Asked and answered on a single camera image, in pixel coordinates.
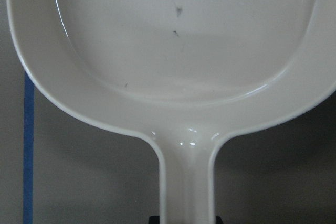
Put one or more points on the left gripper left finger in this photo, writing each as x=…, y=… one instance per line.
x=154, y=220

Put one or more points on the beige plastic dustpan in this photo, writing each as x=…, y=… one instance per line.
x=185, y=76

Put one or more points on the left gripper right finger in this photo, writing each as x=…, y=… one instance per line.
x=219, y=220

